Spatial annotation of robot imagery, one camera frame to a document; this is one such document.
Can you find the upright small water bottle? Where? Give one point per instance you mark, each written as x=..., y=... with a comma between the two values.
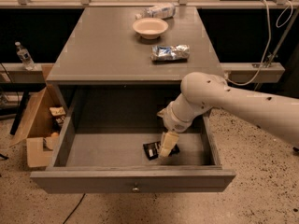
x=25, y=56

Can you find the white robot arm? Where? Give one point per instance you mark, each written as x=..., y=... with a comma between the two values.
x=199, y=92

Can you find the lying clear water bottle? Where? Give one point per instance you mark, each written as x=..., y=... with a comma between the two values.
x=162, y=11

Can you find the blue silver chip bag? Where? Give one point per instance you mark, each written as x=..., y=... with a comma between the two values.
x=170, y=53

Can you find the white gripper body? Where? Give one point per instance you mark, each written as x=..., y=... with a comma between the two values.
x=171, y=119

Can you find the snack box in carton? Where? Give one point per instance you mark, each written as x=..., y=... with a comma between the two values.
x=58, y=114

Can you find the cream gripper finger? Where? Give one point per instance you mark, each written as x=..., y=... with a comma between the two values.
x=168, y=141

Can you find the grey open top drawer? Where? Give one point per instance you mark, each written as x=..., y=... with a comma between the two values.
x=101, y=147

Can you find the black rxbar chocolate wrapper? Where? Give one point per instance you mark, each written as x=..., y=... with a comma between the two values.
x=152, y=150

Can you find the open cardboard box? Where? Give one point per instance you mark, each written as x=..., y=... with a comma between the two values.
x=37, y=128

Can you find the grey cabinet counter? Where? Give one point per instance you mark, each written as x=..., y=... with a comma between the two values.
x=104, y=48

